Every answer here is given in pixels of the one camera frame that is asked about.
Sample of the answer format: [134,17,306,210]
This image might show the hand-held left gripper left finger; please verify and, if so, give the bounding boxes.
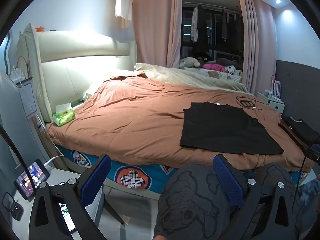
[28,154,112,240]

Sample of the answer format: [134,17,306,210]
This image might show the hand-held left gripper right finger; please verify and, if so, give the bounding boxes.
[212,154,297,240]

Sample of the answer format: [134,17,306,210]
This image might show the black sleeveless shirt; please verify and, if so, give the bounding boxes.
[180,102,285,155]

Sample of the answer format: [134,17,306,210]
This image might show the folded black clothes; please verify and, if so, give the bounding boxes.
[281,116,317,143]

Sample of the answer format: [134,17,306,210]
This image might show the blue patterned bed sheet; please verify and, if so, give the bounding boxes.
[56,147,312,195]

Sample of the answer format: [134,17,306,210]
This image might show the white side table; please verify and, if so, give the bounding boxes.
[11,167,105,240]

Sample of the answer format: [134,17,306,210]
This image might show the person's grey printed pants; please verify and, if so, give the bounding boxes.
[153,162,313,240]

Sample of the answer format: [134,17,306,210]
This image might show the phone lying flat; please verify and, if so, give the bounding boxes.
[58,201,77,234]

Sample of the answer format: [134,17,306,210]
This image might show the white drawer unit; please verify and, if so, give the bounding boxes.
[258,90,285,112]

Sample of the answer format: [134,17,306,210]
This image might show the phone with lit screen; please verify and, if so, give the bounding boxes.
[14,159,50,200]

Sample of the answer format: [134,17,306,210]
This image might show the brown blanket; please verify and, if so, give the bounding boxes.
[46,76,315,173]

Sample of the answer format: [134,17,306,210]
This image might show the green tissue pack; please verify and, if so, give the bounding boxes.
[52,103,76,127]

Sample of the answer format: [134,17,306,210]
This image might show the grey bedside cabinet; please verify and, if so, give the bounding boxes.
[0,70,54,195]

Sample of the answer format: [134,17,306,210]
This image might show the cream padded headboard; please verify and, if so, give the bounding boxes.
[16,23,137,123]

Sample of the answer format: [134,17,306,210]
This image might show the black and white plush toy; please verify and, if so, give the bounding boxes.
[226,65,243,75]

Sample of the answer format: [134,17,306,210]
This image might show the pink plush toy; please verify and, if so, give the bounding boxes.
[202,63,227,72]

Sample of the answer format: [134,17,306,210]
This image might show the beige blanket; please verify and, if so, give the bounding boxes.
[134,62,247,93]

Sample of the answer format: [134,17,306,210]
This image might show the dark brown stuffed toy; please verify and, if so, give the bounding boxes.
[216,58,238,67]

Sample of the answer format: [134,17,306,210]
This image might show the pink curtain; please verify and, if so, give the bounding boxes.
[239,0,278,94]
[132,0,182,68]

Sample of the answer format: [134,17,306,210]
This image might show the white stuffed toy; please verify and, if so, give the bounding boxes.
[179,57,202,68]

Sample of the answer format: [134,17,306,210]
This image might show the black stuffed toy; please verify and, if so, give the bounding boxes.
[195,52,213,62]

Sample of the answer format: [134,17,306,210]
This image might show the dark hanging garment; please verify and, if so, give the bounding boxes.
[199,5,213,53]

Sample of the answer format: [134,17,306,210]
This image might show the grey hanging garment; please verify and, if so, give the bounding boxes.
[221,10,229,40]

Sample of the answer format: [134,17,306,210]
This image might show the light hanging garment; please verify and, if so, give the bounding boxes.
[190,6,199,42]

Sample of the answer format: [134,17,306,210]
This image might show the white hanging shirt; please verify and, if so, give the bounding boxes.
[114,0,133,22]

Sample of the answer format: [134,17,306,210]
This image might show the white charging cable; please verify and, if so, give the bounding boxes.
[44,155,64,167]

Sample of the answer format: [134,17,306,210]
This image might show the coiled black cable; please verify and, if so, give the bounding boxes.
[236,95,257,108]

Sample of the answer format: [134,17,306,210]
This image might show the black charger with cable loop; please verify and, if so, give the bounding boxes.
[1,192,24,222]

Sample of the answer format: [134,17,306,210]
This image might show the thin black cable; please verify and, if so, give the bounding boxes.
[0,124,38,188]

